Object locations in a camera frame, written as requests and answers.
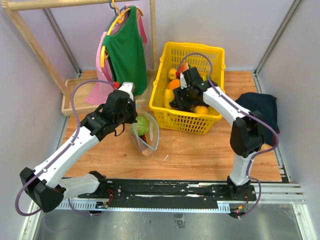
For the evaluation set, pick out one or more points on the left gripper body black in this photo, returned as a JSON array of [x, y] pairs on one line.
[[129, 116]]

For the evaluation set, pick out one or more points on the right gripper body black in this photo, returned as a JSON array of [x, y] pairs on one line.
[[186, 95]]

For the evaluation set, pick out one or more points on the dark blue grape bunch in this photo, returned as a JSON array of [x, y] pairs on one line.
[[180, 106]]

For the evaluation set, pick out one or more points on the green cabbage toy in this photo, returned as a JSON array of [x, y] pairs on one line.
[[142, 125]]

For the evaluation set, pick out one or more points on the yellow apple toy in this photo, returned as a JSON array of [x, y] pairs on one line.
[[201, 110]]

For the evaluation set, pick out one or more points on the clear zip top bag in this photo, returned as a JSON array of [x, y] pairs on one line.
[[153, 134]]

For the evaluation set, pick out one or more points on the papaya slice toy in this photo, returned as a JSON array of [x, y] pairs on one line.
[[143, 142]]

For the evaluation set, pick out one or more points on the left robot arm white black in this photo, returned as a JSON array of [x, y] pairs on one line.
[[45, 184]]

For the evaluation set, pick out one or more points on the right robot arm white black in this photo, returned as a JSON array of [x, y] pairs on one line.
[[246, 136]]

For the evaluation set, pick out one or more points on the green tank top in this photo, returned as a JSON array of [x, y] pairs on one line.
[[126, 54]]

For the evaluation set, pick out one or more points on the yellow lemon toy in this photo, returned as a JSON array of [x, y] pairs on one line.
[[168, 97]]

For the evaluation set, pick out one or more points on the orange mango toy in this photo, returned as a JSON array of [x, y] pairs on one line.
[[173, 84]]

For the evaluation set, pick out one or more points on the yellow peach toy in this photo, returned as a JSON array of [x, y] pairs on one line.
[[171, 74]]

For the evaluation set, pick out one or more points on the watermelon slice toy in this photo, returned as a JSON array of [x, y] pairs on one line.
[[184, 67]]

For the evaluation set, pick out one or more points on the pink shirt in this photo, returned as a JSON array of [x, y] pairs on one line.
[[100, 91]]

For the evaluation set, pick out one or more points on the yellow plastic basket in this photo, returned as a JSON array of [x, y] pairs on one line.
[[210, 63]]

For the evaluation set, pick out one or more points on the wooden clothes rack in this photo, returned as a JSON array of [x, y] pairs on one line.
[[28, 90]]

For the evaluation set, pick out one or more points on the dark navy cloth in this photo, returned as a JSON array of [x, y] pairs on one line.
[[266, 104]]

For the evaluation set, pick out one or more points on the yellow clothes hanger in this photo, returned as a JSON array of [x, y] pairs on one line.
[[116, 23]]

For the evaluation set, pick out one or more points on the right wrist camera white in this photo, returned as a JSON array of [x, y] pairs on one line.
[[181, 77]]

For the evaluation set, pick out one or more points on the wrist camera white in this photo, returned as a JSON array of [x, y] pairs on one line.
[[129, 88], [181, 77]]

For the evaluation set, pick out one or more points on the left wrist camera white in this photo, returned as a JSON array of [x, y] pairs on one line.
[[129, 88]]

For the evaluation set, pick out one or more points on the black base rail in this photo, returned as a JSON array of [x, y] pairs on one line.
[[169, 196]]

